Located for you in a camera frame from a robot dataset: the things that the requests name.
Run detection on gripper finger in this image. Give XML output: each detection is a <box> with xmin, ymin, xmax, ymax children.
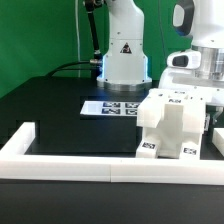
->
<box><xmin>212</xmin><ymin>106</ymin><xmax>224</xmax><ymax>124</ymax></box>

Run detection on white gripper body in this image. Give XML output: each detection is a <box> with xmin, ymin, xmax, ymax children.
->
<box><xmin>159</xmin><ymin>67</ymin><xmax>224</xmax><ymax>107</ymax></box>

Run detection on white chair back part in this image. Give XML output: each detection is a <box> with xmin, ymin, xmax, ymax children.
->
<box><xmin>136</xmin><ymin>88</ymin><xmax>214</xmax><ymax>158</ymax></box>

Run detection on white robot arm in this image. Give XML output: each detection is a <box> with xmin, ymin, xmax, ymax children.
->
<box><xmin>97</xmin><ymin>0</ymin><xmax>224</xmax><ymax>113</ymax></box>

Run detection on white marker sheet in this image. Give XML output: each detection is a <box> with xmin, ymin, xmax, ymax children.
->
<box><xmin>81</xmin><ymin>101</ymin><xmax>140</xmax><ymax>116</ymax></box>

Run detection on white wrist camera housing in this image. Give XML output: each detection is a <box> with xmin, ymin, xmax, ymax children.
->
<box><xmin>167</xmin><ymin>49</ymin><xmax>201</xmax><ymax>69</ymax></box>

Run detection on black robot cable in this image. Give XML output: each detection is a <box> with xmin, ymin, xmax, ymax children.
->
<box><xmin>46</xmin><ymin>0</ymin><xmax>105</xmax><ymax>78</ymax></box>

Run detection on white U-shaped obstacle frame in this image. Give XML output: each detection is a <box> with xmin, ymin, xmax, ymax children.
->
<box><xmin>0</xmin><ymin>122</ymin><xmax>224</xmax><ymax>185</ymax></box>

